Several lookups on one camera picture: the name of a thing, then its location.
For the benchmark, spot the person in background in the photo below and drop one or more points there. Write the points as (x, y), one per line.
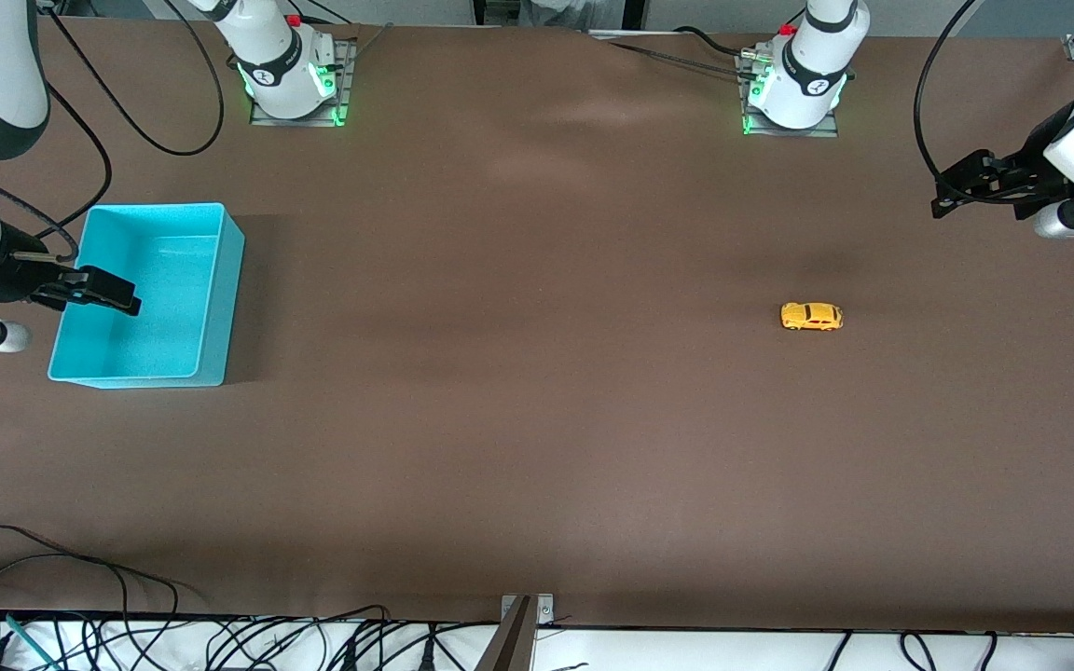
(570, 11)

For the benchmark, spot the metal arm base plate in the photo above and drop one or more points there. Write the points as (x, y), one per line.
(750, 126)
(347, 89)

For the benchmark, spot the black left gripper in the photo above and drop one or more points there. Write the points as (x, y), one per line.
(1027, 176)

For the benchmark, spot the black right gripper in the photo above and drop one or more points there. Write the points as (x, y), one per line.
(12, 276)

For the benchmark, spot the yellow beetle toy car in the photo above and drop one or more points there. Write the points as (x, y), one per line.
(812, 317)

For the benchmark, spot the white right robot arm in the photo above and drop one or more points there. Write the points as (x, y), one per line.
(10, 65)

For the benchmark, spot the teal plastic bin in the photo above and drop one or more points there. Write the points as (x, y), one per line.
(173, 308)

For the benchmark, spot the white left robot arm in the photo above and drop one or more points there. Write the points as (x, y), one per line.
(807, 65)

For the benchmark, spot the metal table edge bracket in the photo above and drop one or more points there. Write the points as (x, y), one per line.
(544, 608)

